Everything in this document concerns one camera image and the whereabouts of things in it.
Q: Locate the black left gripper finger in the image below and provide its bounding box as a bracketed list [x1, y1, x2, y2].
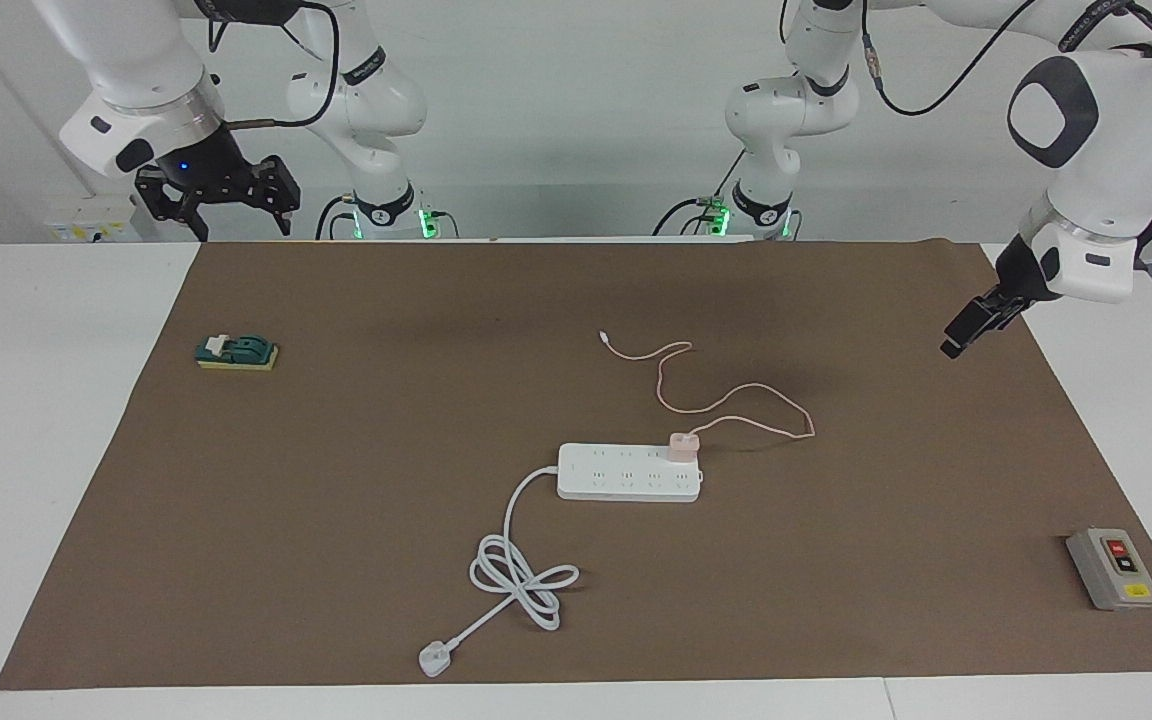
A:
[986, 292, 1025, 336]
[941, 295, 1007, 359]

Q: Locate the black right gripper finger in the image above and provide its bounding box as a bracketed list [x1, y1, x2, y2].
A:
[133, 165, 212, 244]
[236, 154, 303, 239]

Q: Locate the pink charging cable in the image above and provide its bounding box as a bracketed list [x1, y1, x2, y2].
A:
[598, 330, 817, 441]

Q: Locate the white power strip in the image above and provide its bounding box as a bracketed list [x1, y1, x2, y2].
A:
[556, 443, 704, 503]

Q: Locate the green circuit board module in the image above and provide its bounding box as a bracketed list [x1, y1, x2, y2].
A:
[195, 333, 280, 372]

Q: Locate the brown table mat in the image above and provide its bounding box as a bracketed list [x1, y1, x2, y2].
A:
[0, 238, 1152, 691]

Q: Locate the black base cable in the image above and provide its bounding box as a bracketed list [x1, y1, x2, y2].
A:
[651, 195, 737, 238]
[314, 195, 357, 241]

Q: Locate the white wall socket box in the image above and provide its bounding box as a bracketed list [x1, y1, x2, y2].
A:
[44, 195, 142, 243]

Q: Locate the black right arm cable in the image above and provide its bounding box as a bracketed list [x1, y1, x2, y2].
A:
[206, 0, 342, 129]

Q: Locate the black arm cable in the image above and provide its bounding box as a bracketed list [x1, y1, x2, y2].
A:
[861, 0, 1152, 116]
[206, 0, 342, 129]

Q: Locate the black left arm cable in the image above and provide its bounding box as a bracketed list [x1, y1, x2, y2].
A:
[861, 0, 1152, 116]

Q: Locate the grey on-off switch box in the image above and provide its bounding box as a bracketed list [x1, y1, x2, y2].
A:
[1066, 527, 1152, 612]

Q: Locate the white power cord with plug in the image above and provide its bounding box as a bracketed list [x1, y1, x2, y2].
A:
[418, 464, 582, 679]

